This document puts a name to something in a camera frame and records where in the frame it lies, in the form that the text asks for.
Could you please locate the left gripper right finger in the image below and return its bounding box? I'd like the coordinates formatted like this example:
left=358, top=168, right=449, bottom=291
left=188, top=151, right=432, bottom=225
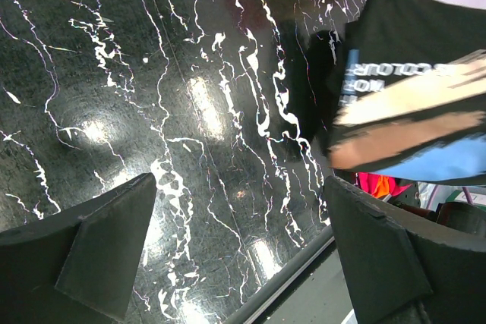
left=323, top=177, right=485, bottom=323

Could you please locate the orange t shirt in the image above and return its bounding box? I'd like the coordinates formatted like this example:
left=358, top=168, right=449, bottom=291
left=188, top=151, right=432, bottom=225
left=371, top=175, right=399, bottom=198

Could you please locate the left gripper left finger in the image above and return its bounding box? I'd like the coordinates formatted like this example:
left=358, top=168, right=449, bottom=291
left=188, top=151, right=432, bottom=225
left=1, top=173, right=156, bottom=323

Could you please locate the black t shirt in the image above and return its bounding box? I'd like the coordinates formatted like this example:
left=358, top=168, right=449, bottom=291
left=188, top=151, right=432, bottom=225
left=303, top=0, right=486, bottom=187

